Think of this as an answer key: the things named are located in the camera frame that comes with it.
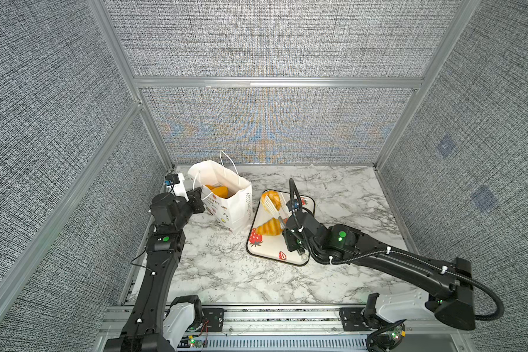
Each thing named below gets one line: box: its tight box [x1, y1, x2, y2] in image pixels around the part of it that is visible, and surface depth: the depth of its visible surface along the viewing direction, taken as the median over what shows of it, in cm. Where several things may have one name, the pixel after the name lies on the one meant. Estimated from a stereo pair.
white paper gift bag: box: [187, 151, 253, 234], surface depth 84 cm
